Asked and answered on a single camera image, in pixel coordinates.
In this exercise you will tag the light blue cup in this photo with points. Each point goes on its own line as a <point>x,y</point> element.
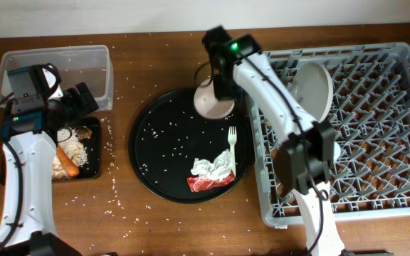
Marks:
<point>336,151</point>

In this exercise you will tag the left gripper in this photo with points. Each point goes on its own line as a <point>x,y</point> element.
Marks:
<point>80,109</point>

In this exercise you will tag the orange carrot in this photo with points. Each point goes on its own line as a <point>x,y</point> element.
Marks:
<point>70,168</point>

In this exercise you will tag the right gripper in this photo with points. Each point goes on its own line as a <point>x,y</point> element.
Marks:
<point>218,91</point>

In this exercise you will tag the rice and food scraps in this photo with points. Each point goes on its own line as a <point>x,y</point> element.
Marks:
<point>75,150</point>

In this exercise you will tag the round black serving tray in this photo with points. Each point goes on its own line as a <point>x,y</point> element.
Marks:
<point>169,134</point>

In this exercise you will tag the clear plastic bin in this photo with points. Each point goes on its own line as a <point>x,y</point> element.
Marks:
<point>89,64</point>

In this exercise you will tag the white plastic fork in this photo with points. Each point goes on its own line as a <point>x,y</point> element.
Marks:
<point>232,139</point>

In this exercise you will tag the black rectangular tray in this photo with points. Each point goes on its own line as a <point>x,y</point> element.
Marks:
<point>93,148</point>

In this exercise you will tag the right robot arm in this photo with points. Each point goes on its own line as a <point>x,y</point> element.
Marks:
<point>307,146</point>

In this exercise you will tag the red snack wrapper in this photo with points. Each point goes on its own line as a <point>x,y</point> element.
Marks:
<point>201,183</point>

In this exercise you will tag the grey plate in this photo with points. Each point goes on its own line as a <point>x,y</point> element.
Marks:
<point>312,88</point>

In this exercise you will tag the beige bowl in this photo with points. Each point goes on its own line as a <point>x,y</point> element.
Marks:
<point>207,105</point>

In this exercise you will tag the brown food scrap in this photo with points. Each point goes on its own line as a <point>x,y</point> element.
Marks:
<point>83,133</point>

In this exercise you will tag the white napkin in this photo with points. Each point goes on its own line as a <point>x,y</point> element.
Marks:
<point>216,170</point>

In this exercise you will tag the grey dishwasher rack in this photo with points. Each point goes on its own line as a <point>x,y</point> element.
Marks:
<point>370,112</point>

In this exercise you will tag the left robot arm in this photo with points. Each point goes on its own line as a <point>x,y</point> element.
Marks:
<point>34,111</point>

